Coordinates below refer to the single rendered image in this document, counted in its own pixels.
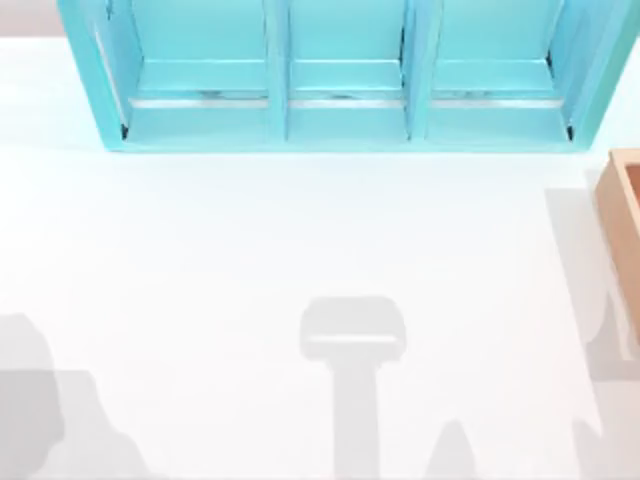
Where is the light blue rack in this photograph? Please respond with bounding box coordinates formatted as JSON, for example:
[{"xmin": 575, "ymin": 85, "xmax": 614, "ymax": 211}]
[{"xmin": 55, "ymin": 0, "xmax": 636, "ymax": 155}]

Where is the salmon-coloured shallow box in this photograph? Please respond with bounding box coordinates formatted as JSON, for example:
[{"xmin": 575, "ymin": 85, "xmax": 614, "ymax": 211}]
[{"xmin": 594, "ymin": 148, "xmax": 640, "ymax": 360}]

